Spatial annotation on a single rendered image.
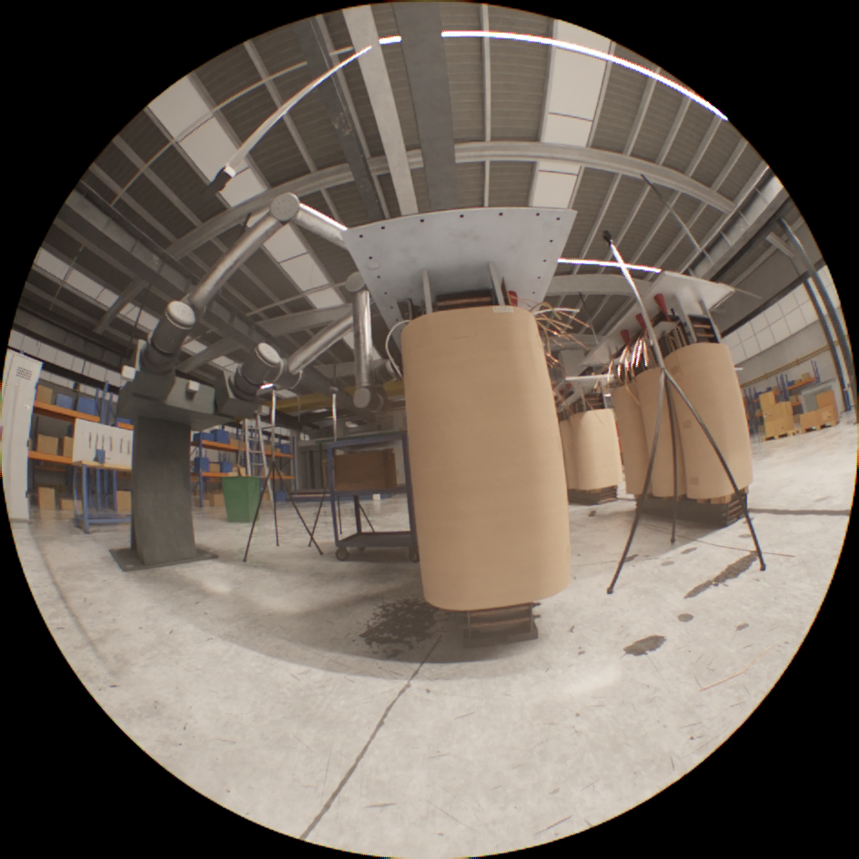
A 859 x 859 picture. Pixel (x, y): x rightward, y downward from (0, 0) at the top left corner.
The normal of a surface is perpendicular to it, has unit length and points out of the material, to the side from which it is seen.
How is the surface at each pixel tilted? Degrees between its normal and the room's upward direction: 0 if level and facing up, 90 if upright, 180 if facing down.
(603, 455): 90
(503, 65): 174
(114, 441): 90
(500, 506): 90
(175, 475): 90
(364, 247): 180
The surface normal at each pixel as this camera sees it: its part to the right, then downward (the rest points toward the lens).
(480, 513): -0.11, -0.16
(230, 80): 0.00, 0.99
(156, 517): 0.95, -0.14
